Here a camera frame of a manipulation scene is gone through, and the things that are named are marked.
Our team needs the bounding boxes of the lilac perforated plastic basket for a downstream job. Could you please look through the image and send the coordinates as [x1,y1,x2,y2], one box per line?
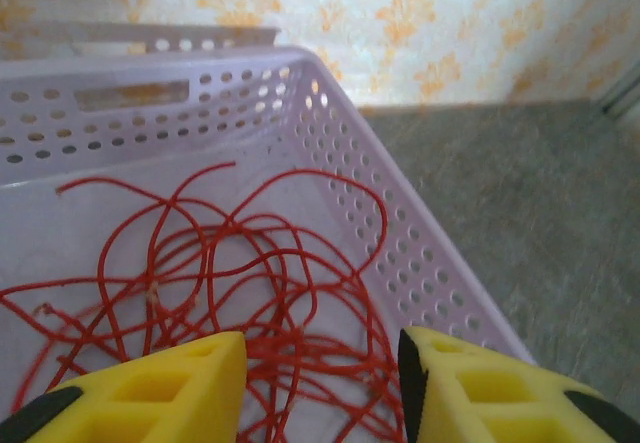
[0,21,539,443]

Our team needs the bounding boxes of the loose red cables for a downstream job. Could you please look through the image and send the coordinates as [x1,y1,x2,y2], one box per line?
[0,161,407,443]

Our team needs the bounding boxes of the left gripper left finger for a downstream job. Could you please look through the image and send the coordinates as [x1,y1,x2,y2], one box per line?
[0,331,249,443]

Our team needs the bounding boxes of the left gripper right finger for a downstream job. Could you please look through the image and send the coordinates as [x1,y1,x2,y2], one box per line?
[397,325,640,443]

